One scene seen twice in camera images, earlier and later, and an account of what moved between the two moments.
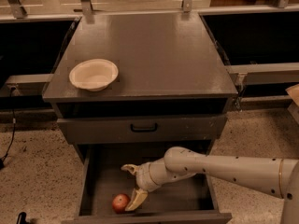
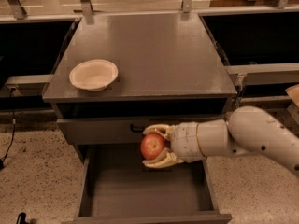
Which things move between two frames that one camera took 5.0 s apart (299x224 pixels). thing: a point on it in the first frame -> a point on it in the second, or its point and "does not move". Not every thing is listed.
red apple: [120, 203] -> [152, 145]
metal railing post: [13, 1] does not move
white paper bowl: [93, 74] does not move
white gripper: [142, 177] -> [184, 142]
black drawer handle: [143, 130] does not move
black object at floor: [21, 218] does not move
